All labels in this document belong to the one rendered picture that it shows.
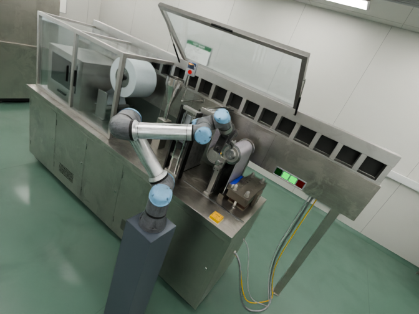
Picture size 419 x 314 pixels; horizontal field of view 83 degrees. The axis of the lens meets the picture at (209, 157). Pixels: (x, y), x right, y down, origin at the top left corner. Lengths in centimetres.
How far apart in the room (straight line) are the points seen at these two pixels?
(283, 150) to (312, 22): 277
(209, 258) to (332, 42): 346
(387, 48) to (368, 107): 77
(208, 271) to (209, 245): 21
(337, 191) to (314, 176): 18
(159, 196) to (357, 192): 130
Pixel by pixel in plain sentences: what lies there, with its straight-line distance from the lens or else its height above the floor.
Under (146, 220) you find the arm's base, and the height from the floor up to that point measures 96.
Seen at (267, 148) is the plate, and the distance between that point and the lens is 190.
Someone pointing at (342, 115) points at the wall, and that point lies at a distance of 411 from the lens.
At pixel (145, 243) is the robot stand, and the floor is 87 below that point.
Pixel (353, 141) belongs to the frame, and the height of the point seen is 162.
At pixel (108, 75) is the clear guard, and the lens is 208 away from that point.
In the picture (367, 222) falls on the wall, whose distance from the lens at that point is 453.
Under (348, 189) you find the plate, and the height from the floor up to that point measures 132.
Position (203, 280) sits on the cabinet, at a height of 42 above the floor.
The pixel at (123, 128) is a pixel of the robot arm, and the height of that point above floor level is 142.
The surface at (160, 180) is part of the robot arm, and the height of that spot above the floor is 113.
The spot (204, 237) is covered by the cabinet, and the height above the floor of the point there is 75.
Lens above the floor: 187
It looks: 25 degrees down
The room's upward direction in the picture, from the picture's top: 21 degrees clockwise
